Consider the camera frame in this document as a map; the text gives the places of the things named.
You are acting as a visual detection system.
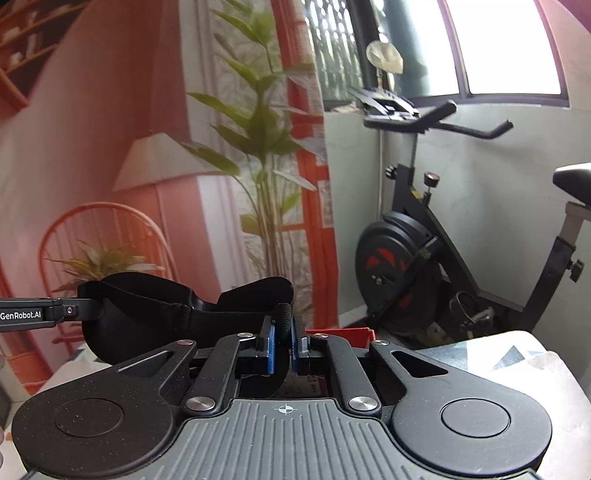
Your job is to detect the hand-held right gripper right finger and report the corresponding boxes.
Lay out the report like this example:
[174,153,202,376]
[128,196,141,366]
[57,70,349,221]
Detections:
[289,318,450,412]

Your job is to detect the black exercise bike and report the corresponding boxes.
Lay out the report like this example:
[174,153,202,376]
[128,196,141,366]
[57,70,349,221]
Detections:
[346,85,591,352]

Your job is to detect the white plastic bag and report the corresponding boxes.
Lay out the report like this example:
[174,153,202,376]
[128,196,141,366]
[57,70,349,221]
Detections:
[366,40,404,73]

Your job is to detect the dark framed window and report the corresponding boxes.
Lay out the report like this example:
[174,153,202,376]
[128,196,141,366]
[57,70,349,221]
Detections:
[304,0,570,110]

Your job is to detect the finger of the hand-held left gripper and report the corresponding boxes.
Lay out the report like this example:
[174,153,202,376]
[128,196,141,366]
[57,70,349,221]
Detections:
[52,297,108,324]

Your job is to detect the black eye mask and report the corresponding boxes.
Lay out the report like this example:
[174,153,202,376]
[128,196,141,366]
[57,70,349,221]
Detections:
[77,272,296,398]

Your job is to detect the red cardboard box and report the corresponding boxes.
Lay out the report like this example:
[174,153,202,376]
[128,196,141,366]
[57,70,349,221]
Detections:
[286,326,376,398]

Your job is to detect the printed room backdrop cloth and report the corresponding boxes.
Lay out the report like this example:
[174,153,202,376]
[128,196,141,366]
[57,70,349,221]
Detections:
[0,0,343,398]

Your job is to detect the patterned white table cloth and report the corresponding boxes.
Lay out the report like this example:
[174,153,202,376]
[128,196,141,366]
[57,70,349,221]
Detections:
[55,329,585,464]

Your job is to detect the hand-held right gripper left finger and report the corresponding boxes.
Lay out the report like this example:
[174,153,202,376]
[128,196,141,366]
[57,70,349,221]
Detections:
[112,316,279,415]

